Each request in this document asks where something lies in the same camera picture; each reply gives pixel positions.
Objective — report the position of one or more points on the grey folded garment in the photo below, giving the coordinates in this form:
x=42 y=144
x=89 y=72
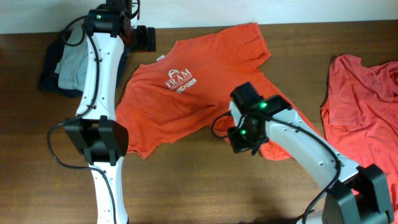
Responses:
x=72 y=67

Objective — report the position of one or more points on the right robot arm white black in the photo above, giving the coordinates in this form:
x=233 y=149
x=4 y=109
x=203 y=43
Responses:
x=349 y=193

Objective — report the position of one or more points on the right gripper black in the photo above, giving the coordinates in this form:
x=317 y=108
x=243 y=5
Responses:
x=238 y=145

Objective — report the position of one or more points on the pink red t-shirt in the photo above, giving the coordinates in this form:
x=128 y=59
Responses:
x=360 y=114

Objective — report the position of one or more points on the dark navy folded garment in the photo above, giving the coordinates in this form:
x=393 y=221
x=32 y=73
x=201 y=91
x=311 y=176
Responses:
x=48 y=80

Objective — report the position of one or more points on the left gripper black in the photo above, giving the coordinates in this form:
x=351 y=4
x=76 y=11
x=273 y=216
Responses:
x=145 y=43

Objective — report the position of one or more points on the orange printed t-shirt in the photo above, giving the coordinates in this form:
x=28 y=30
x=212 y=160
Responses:
x=190 y=87

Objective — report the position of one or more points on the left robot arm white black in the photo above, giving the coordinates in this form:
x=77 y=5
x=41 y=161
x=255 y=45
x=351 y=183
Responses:
x=110 y=34

